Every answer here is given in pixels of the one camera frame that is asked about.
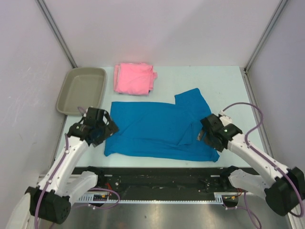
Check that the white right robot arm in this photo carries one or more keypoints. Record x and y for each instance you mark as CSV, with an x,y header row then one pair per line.
x,y
270,170

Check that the blue t shirt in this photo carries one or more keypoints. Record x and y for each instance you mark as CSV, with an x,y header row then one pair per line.
x,y
161,130

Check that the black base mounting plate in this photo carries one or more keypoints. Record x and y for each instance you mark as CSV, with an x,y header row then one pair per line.
x,y
163,183

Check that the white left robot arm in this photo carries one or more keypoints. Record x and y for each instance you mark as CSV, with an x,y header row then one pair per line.
x,y
53,197

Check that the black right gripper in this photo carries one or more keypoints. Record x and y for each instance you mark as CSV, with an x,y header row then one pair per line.
x,y
218,147

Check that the beige plastic tray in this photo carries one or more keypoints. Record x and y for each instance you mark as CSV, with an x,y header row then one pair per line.
x,y
82,87

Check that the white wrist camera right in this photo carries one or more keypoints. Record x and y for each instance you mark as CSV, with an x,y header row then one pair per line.
x,y
226,120

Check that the pink folded t shirt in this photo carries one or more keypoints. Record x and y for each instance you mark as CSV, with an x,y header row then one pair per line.
x,y
134,78

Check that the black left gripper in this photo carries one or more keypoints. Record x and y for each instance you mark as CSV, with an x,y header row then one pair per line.
x,y
110,129

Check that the aluminium corner post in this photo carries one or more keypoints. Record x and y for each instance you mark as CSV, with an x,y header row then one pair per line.
x,y
266,33
56,32

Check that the aluminium corner post left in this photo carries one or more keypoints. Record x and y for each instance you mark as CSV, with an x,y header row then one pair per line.
x,y
56,32

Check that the aluminium corner post right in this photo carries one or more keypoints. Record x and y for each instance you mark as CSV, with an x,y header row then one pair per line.
x,y
266,33

